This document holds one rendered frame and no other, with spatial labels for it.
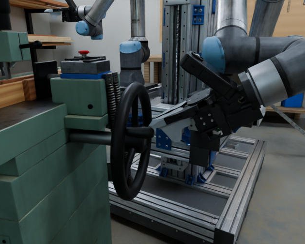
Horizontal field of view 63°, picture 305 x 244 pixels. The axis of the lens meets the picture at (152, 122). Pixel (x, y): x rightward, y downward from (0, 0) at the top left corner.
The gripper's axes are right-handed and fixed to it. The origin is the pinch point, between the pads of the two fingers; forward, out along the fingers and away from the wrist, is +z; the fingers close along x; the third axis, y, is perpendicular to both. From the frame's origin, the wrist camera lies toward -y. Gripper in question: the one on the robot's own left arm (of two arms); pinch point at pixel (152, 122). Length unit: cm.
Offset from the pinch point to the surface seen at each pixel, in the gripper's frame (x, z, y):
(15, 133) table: -11.6, 20.4, -11.3
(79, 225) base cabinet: 3.4, 37.8, 20.1
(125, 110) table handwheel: -1.5, 3.3, -4.9
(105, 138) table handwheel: 5.4, 15.5, 0.2
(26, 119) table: -7.9, 20.0, -12.7
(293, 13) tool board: 341, -106, 24
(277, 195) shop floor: 118, -8, 114
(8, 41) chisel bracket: 4.5, 23.6, -30.6
